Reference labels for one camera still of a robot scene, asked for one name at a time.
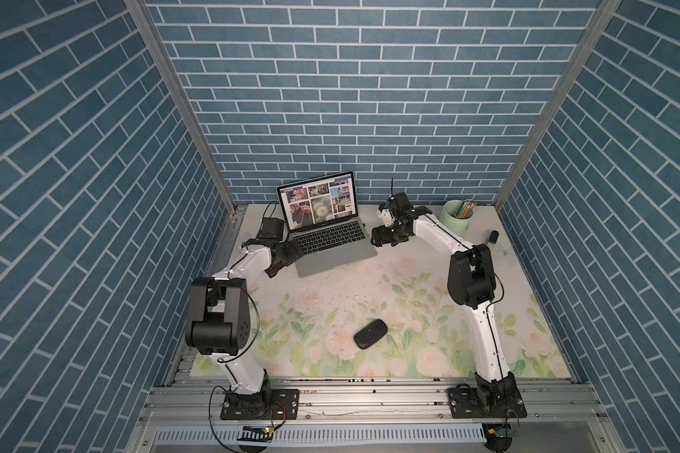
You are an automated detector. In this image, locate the silver laptop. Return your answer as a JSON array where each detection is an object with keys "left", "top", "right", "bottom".
[{"left": 277, "top": 171, "right": 377, "bottom": 277}]

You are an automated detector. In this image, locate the black wireless mouse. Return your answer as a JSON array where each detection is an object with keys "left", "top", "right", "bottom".
[{"left": 353, "top": 319, "right": 388, "bottom": 350}]

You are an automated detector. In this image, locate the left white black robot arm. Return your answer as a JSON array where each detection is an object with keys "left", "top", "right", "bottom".
[{"left": 184, "top": 217, "right": 303, "bottom": 405}]

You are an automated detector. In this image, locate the mint green pencil cup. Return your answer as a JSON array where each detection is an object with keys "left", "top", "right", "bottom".
[{"left": 440, "top": 200, "right": 473, "bottom": 236}]

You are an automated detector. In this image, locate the bundle of coloured pencils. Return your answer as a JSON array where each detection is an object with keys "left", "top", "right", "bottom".
[{"left": 453, "top": 199, "right": 476, "bottom": 220}]

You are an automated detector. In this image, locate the floral table mat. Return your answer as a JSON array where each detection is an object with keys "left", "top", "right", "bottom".
[{"left": 247, "top": 207, "right": 570, "bottom": 379}]

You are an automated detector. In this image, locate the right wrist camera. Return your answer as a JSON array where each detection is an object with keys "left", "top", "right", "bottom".
[{"left": 378, "top": 202, "right": 394, "bottom": 227}]

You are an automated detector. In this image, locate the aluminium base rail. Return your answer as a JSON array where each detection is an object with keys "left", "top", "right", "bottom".
[{"left": 139, "top": 379, "right": 608, "bottom": 426}]

